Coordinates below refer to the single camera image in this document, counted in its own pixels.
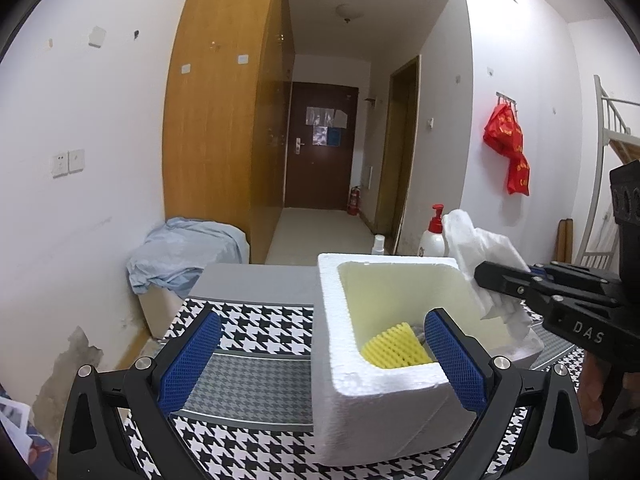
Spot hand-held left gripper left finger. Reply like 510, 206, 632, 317
57, 305, 223, 480

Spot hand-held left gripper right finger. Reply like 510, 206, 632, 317
424, 307, 591, 480

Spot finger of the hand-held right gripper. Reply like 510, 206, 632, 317
474, 260, 556, 311
531, 262, 621, 287

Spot white tissue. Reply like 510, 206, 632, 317
442, 209, 533, 333

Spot yellow foam net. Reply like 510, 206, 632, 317
361, 322, 435, 367

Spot white foam box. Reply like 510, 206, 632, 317
311, 252, 488, 467

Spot person's right hand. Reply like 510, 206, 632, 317
576, 352, 608, 408

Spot houndstooth blanket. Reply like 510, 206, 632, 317
115, 262, 611, 480

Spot white pump bottle red cap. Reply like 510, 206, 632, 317
417, 203, 448, 258

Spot light blue cloth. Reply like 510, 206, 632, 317
127, 217, 251, 295

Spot red plastic bags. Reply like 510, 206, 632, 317
482, 102, 531, 197

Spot white metal bed ladder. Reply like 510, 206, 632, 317
575, 75, 640, 271

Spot wooden side door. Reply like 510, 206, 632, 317
375, 55, 422, 256

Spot printed papers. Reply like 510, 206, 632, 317
0, 392, 53, 480

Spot dark brown door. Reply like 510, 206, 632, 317
284, 81, 360, 211

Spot papers on door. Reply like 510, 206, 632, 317
305, 106, 348, 147

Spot wooden wardrobe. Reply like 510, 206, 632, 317
162, 0, 296, 263

